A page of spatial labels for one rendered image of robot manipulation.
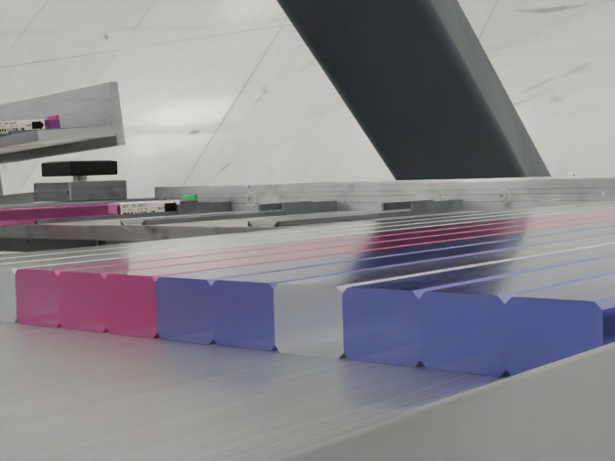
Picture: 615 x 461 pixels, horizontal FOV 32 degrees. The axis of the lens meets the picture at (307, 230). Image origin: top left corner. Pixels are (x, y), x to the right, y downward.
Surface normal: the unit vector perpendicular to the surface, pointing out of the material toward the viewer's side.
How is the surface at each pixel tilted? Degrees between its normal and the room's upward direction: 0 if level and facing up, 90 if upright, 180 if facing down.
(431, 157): 90
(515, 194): 43
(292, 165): 0
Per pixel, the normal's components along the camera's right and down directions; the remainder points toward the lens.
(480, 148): -0.04, 0.70
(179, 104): -0.49, -0.64
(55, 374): -0.03, -1.00
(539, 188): -0.64, 0.06
